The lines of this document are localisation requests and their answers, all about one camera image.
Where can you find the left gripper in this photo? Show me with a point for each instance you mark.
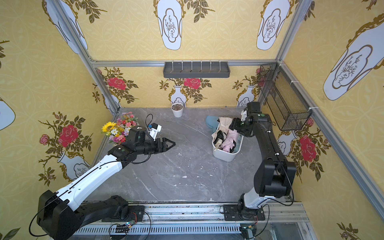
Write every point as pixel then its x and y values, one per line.
pixel 157 145

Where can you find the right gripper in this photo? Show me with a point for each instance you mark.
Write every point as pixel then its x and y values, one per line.
pixel 237 126

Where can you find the pink umbrella sideways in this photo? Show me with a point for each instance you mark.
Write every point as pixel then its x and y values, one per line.
pixel 230 142

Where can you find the white plastic storage box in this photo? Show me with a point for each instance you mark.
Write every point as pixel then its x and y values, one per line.
pixel 225 156

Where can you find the beige umbrella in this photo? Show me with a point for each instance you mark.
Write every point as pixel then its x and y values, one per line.
pixel 222 129

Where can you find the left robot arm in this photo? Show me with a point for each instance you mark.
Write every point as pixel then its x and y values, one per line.
pixel 61 213

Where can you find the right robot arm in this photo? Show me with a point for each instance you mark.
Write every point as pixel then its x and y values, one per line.
pixel 275 175

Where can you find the teal plastic dustpan scoop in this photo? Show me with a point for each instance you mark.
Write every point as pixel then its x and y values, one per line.
pixel 212 122

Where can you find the small white plant pot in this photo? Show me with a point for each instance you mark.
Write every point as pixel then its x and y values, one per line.
pixel 177 109

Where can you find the colourful flower bouquet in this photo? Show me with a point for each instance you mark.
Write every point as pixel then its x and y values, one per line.
pixel 118 131

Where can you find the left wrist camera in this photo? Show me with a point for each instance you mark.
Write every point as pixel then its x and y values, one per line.
pixel 154 129

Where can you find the black wire mesh basket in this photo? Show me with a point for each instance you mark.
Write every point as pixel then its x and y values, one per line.
pixel 289 109

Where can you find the grey wall shelf tray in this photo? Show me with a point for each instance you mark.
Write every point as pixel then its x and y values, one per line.
pixel 196 69

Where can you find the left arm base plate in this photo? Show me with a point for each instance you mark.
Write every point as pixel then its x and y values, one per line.
pixel 132 211

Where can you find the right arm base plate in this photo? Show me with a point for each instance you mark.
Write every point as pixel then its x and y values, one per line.
pixel 234 213

